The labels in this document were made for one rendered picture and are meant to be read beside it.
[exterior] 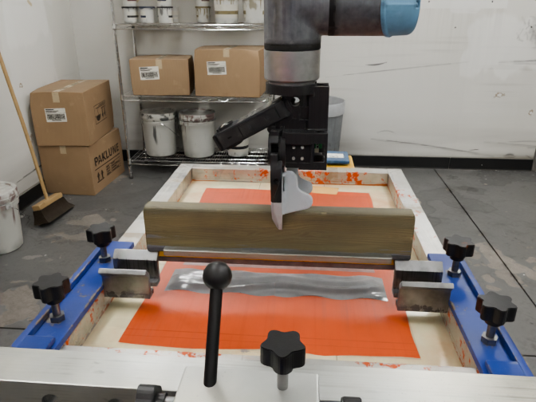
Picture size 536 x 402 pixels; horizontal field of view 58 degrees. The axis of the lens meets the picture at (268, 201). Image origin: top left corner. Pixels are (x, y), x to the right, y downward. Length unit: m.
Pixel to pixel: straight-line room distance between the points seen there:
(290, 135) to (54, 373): 0.40
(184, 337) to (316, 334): 0.19
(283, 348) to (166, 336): 0.33
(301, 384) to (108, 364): 0.21
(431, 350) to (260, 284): 0.28
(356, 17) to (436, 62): 3.82
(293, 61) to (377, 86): 3.76
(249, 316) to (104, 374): 0.27
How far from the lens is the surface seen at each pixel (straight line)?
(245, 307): 0.77
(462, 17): 4.47
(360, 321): 0.75
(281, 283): 0.81
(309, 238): 0.74
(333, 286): 0.82
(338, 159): 1.42
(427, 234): 0.95
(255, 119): 0.67
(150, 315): 0.77
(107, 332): 0.75
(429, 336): 0.75
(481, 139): 4.70
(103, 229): 0.81
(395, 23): 0.65
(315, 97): 0.67
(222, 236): 0.75
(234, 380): 0.46
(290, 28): 0.64
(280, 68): 0.64
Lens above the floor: 1.39
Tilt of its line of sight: 22 degrees down
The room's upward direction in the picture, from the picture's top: straight up
